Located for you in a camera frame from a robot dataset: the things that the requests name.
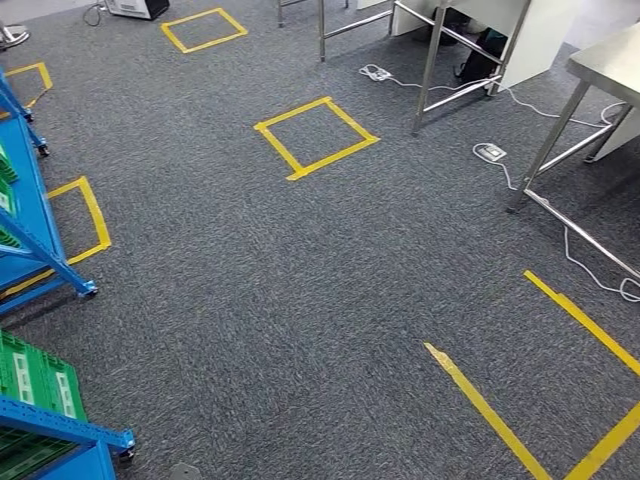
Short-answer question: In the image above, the blue metal shelf rack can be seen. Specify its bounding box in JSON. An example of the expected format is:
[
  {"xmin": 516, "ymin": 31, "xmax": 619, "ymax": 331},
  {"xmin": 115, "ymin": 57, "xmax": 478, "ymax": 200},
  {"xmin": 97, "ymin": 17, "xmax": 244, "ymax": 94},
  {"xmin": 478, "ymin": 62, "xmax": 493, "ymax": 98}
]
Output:
[
  {"xmin": 0, "ymin": 396, "xmax": 137, "ymax": 480},
  {"xmin": 0, "ymin": 113, "xmax": 100, "ymax": 317},
  {"xmin": 0, "ymin": 66, "xmax": 35, "ymax": 125}
]

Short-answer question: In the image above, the white power strip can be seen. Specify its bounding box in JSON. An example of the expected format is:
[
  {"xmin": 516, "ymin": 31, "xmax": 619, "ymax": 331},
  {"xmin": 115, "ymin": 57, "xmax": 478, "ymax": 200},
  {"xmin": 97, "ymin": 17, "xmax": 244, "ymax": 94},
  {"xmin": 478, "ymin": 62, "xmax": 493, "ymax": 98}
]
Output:
[{"xmin": 358, "ymin": 63, "xmax": 394, "ymax": 83}]

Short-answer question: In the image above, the grey floor socket box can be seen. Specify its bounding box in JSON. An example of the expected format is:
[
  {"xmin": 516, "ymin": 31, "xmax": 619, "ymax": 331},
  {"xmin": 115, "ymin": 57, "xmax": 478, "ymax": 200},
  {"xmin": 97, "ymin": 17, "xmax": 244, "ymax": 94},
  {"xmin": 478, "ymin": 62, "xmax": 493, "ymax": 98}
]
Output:
[{"xmin": 475, "ymin": 142, "xmax": 508, "ymax": 164}]

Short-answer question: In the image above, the black bag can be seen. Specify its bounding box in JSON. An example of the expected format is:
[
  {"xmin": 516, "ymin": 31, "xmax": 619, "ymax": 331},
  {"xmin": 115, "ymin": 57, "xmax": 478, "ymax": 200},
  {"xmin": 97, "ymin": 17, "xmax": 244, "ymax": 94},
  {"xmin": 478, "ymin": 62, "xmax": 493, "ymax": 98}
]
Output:
[{"xmin": 453, "ymin": 26, "xmax": 509, "ymax": 85}]

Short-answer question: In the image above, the yellow floor tape square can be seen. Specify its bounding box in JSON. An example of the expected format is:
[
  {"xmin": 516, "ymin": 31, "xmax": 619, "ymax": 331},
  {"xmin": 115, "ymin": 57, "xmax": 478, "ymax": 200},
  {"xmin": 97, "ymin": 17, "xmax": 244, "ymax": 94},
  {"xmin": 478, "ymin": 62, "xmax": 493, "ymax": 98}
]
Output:
[
  {"xmin": 0, "ymin": 174, "xmax": 112, "ymax": 301},
  {"xmin": 423, "ymin": 269, "xmax": 640, "ymax": 480}
]

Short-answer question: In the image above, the white and black device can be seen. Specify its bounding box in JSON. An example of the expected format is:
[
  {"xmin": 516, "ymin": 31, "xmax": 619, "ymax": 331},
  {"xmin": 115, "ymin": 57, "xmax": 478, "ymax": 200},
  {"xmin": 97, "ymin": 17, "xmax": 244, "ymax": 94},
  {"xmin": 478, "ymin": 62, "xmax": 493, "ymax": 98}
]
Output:
[{"xmin": 103, "ymin": 0, "xmax": 171, "ymax": 22}]

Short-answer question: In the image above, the white desk panel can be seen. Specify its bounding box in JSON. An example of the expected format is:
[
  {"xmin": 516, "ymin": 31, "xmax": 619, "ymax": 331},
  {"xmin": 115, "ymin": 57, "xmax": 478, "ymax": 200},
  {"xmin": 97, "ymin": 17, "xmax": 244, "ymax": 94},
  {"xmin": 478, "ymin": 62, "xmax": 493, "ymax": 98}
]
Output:
[
  {"xmin": 583, "ymin": 104, "xmax": 640, "ymax": 164},
  {"xmin": 450, "ymin": 0, "xmax": 585, "ymax": 92}
]

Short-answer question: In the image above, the steel frame table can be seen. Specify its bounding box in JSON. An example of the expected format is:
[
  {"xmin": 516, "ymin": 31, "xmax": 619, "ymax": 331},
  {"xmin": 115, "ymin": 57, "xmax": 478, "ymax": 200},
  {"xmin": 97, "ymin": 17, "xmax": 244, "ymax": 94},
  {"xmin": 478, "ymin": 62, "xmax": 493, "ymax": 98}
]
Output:
[
  {"xmin": 276, "ymin": 0, "xmax": 351, "ymax": 29},
  {"xmin": 318, "ymin": 0, "xmax": 534, "ymax": 138}
]

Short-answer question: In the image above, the white floor cable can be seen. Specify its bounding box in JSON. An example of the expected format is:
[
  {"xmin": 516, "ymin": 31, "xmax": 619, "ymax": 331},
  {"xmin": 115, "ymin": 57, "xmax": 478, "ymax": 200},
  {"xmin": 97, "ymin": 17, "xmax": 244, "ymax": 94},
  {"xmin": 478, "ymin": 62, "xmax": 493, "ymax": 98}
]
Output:
[
  {"xmin": 472, "ymin": 142, "xmax": 640, "ymax": 305},
  {"xmin": 389, "ymin": 74, "xmax": 629, "ymax": 131}
]

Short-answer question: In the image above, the metal stand frame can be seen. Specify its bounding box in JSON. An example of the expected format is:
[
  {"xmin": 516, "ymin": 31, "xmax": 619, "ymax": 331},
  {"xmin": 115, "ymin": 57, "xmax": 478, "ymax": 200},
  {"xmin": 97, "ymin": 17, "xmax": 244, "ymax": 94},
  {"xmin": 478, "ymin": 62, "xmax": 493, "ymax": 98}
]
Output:
[{"xmin": 506, "ymin": 21, "xmax": 640, "ymax": 283}]

